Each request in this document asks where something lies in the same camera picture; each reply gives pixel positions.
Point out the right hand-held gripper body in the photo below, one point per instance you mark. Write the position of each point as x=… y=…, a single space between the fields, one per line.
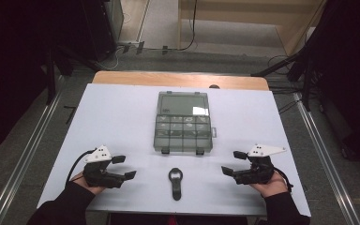
x=258 y=172

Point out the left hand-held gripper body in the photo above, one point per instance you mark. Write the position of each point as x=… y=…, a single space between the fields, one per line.
x=97 y=175

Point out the black bottle opener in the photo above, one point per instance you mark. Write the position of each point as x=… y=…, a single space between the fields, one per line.
x=175 y=182

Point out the clear grey compartment box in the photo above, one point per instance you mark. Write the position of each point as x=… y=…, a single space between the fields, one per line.
x=183 y=125

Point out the person's left hand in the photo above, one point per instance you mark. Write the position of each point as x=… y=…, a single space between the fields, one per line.
x=89 y=187

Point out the person's right hand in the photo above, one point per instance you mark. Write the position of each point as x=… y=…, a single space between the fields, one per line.
x=273 y=187

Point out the wooden table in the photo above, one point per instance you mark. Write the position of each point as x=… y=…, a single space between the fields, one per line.
x=178 y=79

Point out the black stand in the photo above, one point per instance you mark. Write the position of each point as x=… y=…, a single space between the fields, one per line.
x=54 y=65
x=293 y=67

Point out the dark cabinet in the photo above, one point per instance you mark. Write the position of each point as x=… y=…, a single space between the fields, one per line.
x=104 y=26

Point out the light wooden shelf unit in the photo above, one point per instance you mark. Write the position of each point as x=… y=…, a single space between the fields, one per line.
x=247 y=18

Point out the aluminium floor rail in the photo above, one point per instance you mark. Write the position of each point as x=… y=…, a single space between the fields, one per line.
x=22 y=156
x=325 y=156

